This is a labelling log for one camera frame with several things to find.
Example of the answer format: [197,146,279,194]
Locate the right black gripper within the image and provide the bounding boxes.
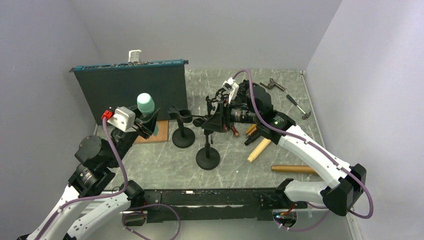
[202,95,261,132]

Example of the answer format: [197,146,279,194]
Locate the mint green microphone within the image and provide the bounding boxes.
[136,93,159,136]

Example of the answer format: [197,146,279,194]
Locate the black tripod shock mount stand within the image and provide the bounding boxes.
[192,87,233,145]

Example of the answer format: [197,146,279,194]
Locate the black condenser microphone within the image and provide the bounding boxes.
[244,131,261,146]

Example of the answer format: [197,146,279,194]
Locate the cream yellow microphone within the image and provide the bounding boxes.
[247,138,272,163]

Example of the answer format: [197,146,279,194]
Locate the black round-base clip stand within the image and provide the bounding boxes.
[195,129,221,171]

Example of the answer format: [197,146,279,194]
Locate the gold microphone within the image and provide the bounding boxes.
[271,165,318,175]

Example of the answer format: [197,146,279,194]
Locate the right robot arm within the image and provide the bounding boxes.
[194,86,374,219]

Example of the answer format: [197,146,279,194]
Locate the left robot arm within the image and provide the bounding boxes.
[18,105,160,240]

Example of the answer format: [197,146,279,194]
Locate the brown wooden board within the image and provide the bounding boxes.
[134,120,169,144]

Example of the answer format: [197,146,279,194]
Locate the orange utility knife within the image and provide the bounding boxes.
[245,124,257,137]

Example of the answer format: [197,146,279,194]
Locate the grey metal clamp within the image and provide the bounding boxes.
[259,77,286,92]

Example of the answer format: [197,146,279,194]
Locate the dark rack unit blue edge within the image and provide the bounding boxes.
[71,59,189,125]

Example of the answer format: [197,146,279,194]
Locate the small grey hammer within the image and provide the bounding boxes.
[286,94,312,120]

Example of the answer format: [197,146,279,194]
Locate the white block behind rack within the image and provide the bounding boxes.
[128,49,142,63]

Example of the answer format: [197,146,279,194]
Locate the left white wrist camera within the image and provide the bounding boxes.
[101,106,136,133]

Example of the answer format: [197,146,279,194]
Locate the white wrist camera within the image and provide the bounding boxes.
[101,106,136,133]
[222,77,239,104]

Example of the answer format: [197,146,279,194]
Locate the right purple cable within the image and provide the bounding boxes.
[231,69,375,233]

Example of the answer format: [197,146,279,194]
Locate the purple cable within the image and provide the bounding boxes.
[33,117,129,240]
[231,69,375,233]

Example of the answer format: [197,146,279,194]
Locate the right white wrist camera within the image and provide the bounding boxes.
[222,77,239,104]

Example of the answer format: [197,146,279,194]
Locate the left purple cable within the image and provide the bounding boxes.
[33,117,129,240]

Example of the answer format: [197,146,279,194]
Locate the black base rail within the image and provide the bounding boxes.
[127,187,306,224]

